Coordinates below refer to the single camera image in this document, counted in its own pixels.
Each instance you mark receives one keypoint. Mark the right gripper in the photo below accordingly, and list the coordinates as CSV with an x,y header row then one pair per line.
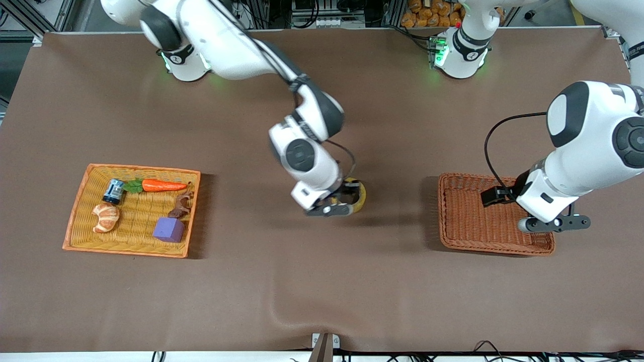
x,y
341,193

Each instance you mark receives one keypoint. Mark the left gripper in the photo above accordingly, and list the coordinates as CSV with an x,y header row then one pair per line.
x,y
518,186

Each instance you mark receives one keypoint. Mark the yellowish clear tape roll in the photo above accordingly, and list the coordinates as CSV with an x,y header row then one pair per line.
x,y
361,200

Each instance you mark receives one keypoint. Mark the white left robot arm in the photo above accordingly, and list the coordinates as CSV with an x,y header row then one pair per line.
x,y
593,130

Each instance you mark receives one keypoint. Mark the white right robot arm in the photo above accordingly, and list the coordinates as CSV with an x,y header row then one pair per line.
x,y
226,45

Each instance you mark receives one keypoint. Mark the brown wicker basket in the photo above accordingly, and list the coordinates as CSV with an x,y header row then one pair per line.
x,y
468,221

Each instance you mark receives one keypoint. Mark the brown toy pretzel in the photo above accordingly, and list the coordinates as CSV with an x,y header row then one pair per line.
x,y
182,203

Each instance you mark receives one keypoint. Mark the white socket bar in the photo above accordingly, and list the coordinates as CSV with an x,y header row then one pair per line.
x,y
327,22

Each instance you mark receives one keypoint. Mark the purple cube block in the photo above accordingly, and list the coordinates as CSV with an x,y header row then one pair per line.
x,y
168,230

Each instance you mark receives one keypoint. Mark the orange toy carrot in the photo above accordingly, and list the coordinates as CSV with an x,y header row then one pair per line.
x,y
161,185

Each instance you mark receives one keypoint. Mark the pile of orange toy breads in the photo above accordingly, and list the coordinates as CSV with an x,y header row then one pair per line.
x,y
432,12

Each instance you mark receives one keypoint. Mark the white power strip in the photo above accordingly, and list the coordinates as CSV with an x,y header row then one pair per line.
x,y
241,12

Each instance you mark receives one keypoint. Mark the blue battery can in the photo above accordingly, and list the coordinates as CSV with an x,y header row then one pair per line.
x,y
113,191

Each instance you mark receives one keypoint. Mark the toy croissant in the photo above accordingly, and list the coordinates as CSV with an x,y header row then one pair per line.
x,y
105,217

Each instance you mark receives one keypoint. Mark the orange woven tray basket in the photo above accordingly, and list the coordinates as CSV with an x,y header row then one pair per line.
x,y
83,236

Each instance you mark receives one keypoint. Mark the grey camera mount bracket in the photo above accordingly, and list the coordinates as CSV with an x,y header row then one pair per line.
x,y
325,347

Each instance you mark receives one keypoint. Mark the aluminium frame profile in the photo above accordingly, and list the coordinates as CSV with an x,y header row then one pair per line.
x,y
30,15

